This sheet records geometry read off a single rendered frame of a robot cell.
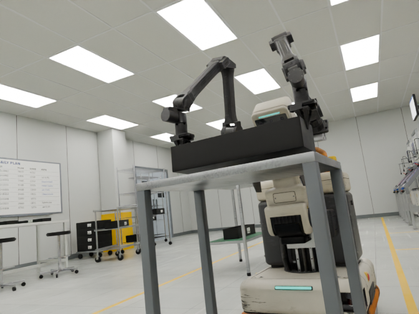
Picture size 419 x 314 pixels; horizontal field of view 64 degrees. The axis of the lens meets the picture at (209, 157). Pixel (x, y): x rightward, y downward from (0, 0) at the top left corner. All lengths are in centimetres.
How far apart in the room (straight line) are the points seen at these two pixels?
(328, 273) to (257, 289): 88
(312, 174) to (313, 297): 88
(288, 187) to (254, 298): 60
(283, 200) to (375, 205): 901
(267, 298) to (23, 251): 609
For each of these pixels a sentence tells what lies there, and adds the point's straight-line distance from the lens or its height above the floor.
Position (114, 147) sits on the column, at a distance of 866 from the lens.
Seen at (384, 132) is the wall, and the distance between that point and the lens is 1092.
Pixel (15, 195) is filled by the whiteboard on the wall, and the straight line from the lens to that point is 737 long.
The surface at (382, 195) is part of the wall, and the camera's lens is 1077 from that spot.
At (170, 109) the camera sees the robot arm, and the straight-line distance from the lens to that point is 151.
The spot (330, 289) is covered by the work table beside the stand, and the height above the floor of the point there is 41.
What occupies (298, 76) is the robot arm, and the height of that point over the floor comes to 110.
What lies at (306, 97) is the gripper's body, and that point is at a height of 104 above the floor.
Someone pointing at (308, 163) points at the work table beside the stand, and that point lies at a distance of 103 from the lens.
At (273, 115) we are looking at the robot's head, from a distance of 183.
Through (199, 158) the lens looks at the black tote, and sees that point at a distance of 137.
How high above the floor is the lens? 66
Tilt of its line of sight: 9 degrees up
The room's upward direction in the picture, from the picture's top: 6 degrees counter-clockwise
